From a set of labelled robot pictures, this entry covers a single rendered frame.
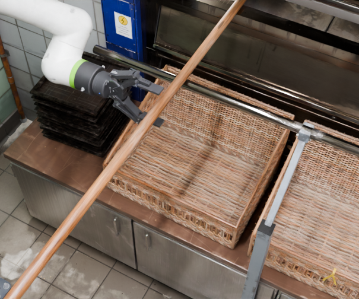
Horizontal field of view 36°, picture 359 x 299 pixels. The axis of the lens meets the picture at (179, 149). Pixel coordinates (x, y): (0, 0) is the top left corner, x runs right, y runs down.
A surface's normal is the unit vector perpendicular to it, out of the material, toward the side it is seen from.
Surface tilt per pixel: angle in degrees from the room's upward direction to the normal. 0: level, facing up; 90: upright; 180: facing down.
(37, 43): 90
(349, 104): 70
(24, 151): 0
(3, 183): 0
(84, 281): 0
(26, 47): 90
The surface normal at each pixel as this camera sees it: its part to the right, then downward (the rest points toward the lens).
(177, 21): -0.44, 0.43
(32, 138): 0.01, -0.62
